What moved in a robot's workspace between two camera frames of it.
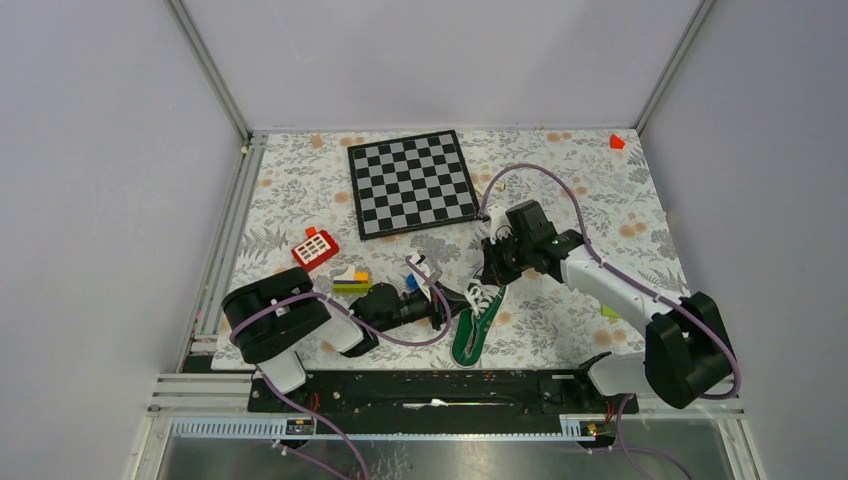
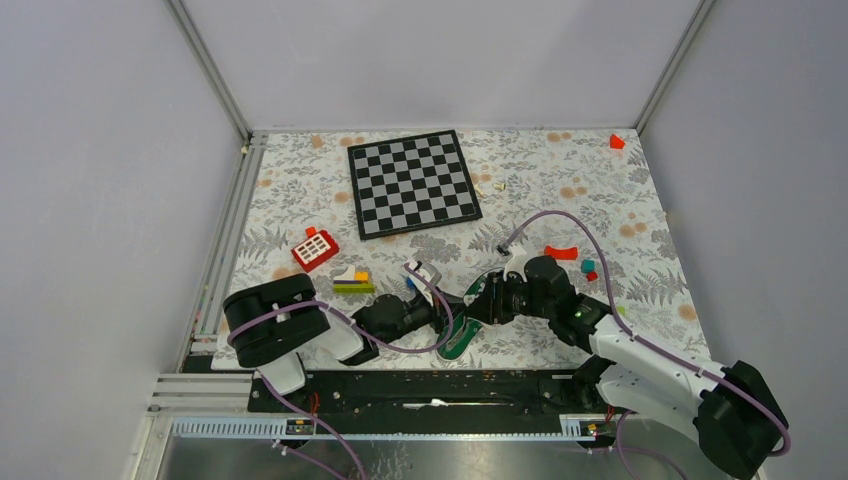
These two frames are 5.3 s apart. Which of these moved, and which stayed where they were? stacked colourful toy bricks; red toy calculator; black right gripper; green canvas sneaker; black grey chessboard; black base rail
Moved: green canvas sneaker; black right gripper
Stayed: stacked colourful toy bricks; black base rail; red toy calculator; black grey chessboard
